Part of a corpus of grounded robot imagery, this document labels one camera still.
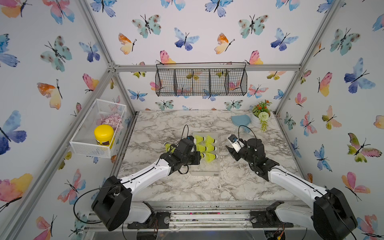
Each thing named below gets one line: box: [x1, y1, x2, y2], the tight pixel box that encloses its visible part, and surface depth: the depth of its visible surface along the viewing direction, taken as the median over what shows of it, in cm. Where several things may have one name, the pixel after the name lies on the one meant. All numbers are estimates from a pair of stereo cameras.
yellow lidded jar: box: [94, 124, 115, 149], surface depth 65 cm
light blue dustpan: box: [231, 114, 251, 127], surface depth 121 cm
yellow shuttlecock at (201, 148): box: [196, 143, 208, 153], surface depth 99 cm
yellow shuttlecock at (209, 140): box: [205, 135, 217, 145], surface depth 103 cm
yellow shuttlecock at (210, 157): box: [205, 152, 218, 163], surface depth 94 cm
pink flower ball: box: [96, 113, 124, 131], surface depth 70 cm
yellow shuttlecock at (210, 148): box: [206, 144, 217, 153], surface depth 100 cm
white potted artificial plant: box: [251, 100, 272, 132], surface depth 104 cm
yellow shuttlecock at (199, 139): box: [194, 135, 205, 144], surface depth 103 cm
